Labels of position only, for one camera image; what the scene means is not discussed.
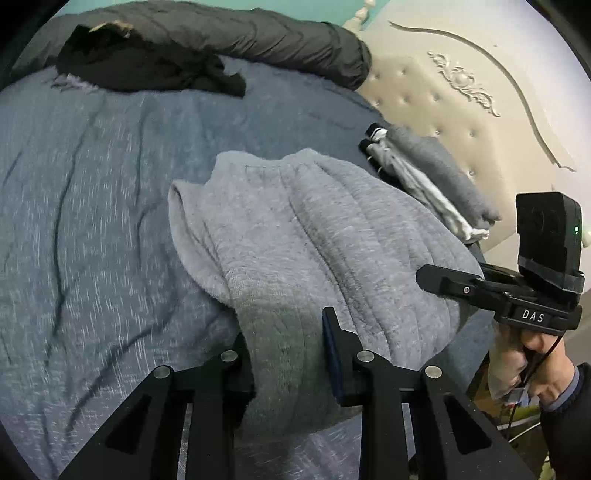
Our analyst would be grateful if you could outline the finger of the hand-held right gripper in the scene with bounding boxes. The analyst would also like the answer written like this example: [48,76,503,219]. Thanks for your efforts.
[416,264,485,298]

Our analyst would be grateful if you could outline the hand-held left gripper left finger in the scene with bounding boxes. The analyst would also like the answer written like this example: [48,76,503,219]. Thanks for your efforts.
[58,332,257,480]

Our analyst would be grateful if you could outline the person's right hand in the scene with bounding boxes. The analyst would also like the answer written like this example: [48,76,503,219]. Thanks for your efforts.
[490,323,577,409]

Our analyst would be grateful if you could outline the lilac cloth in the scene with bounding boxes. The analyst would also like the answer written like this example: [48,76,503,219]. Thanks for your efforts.
[51,74,100,93]

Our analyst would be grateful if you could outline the person's right forearm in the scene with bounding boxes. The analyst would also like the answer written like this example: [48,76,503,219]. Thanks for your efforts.
[538,362,591,480]

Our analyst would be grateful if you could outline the grey folded garment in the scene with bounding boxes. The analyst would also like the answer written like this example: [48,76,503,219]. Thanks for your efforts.
[385,126,502,227]

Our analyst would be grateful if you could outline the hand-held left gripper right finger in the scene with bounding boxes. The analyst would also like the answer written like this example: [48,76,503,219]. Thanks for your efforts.
[322,307,539,480]

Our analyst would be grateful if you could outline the blue patterned bedspread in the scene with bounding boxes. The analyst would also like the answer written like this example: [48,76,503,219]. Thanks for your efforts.
[0,58,495,480]

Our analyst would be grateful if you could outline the black crumpled garment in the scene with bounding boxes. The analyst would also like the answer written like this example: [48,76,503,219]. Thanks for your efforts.
[55,23,246,97]

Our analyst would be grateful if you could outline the grey quilted fleece garment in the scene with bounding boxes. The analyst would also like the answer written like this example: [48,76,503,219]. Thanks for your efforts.
[167,148,483,435]

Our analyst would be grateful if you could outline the beige tufted headboard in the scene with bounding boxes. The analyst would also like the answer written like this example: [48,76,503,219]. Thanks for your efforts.
[344,0,591,278]

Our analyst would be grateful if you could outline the black folded garment white stripes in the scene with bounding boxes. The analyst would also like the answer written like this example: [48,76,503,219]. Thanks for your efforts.
[359,122,393,155]

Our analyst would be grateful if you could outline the black cable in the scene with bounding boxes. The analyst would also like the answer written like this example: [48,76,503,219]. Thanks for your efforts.
[505,330,566,444]

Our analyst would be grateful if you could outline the dark grey rolled duvet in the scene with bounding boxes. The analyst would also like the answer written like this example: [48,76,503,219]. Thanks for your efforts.
[14,0,372,90]

